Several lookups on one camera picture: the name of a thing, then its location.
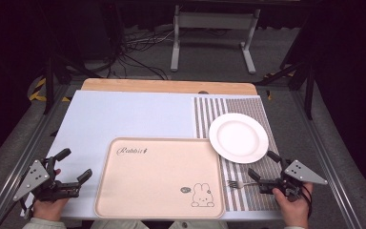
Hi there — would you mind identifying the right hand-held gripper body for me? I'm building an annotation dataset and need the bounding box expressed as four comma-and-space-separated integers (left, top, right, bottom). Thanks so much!
257, 159, 329, 202

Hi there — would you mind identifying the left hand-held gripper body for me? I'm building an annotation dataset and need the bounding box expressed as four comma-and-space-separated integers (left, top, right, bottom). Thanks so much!
12, 156, 81, 202

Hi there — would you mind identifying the silver metal fork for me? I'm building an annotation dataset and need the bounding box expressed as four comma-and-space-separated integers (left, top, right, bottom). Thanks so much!
227, 179, 260, 190

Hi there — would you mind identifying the person's right hand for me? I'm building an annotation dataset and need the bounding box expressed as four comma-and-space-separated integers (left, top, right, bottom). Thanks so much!
272, 182, 315, 229

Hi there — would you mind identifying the person's left hand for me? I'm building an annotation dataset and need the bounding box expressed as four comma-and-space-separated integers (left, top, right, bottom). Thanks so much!
31, 168, 71, 222

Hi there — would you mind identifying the white round plate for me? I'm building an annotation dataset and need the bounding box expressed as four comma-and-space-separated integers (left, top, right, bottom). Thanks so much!
208, 113, 270, 165

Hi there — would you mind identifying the grey striped placemat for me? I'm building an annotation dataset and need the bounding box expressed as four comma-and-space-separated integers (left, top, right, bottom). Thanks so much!
193, 95, 282, 213

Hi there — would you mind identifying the pale blue table mat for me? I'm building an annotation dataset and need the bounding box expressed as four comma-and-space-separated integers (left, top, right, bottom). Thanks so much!
20, 90, 284, 221

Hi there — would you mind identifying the black tripod stand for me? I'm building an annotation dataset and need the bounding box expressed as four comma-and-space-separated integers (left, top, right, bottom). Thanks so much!
43, 18, 103, 116
255, 61, 315, 121

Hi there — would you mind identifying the pink tray with rabbit print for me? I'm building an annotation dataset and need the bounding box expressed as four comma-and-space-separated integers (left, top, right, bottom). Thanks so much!
93, 136, 226, 220

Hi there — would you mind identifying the person's light clothing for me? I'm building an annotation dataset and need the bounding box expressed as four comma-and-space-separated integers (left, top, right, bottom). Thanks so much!
90, 219, 230, 229

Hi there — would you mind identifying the wooden table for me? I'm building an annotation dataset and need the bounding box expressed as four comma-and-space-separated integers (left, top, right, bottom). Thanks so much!
80, 77, 258, 96

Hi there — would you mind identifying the white metal stand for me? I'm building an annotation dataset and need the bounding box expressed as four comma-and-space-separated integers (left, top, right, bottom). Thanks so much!
170, 4, 262, 75

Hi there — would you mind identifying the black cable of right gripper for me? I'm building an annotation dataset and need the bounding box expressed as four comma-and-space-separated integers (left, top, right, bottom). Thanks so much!
299, 183, 315, 220

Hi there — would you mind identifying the aluminium floor rail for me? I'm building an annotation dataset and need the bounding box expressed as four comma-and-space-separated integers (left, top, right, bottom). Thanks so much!
0, 83, 74, 229
290, 89, 366, 229

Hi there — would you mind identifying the bundle of floor cables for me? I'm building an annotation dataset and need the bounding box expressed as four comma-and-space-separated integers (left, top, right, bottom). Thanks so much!
106, 27, 173, 81

